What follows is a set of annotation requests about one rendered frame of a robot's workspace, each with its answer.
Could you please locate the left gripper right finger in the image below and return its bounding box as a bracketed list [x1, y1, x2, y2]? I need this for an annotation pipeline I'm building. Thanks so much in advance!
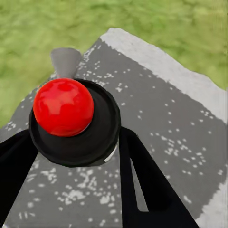
[118, 126, 199, 228]

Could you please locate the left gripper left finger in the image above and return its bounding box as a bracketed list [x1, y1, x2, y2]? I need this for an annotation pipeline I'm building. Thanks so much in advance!
[0, 129, 39, 228]

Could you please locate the pesticide atomizer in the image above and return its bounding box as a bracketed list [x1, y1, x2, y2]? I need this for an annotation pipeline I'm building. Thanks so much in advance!
[29, 47, 121, 168]

